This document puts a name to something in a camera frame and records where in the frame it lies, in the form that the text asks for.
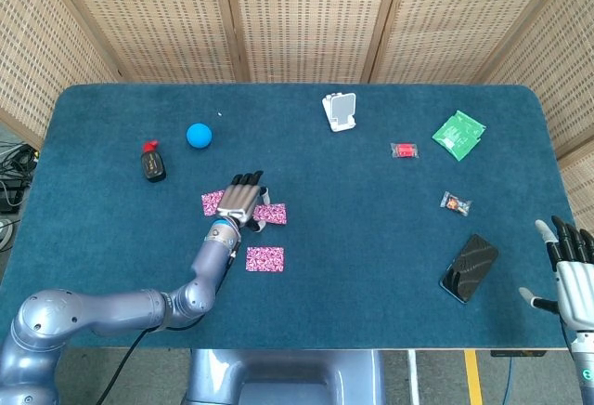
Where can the blue-grey robot torso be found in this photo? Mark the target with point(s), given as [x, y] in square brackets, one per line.
[283, 377]

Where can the blue ball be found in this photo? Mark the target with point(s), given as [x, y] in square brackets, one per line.
[199, 135]

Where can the black box under table edge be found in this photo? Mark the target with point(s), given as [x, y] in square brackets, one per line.
[517, 353]

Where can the white phone stand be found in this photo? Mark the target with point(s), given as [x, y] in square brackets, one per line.
[341, 110]

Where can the red candy in clear wrapper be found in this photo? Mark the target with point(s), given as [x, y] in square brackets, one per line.
[404, 150]

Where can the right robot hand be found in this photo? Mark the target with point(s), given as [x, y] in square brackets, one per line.
[580, 293]

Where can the pink patterned card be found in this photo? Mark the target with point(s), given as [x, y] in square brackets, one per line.
[210, 203]
[274, 213]
[264, 259]

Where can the green foil packet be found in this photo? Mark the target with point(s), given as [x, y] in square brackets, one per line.
[458, 135]

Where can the white table leg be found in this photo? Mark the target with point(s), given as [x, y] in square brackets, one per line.
[413, 377]

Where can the yellow floor tape strip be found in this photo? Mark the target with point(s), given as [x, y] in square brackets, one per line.
[473, 377]

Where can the black smartphone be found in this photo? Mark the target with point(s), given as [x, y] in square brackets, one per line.
[468, 268]

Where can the dark candy wrapper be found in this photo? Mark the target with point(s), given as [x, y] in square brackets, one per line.
[455, 203]

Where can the black floor power box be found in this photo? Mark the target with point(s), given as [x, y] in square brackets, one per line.
[9, 198]

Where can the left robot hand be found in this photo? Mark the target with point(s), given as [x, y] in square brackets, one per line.
[239, 200]

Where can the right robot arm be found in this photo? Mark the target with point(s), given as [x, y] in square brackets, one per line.
[585, 368]

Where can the black bottle with red cap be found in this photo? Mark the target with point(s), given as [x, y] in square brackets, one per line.
[152, 165]

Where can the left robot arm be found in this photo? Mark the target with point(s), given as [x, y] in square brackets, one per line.
[116, 307]

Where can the woven folding screen panel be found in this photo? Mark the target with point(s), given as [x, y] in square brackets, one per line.
[37, 52]
[459, 19]
[557, 75]
[311, 19]
[153, 19]

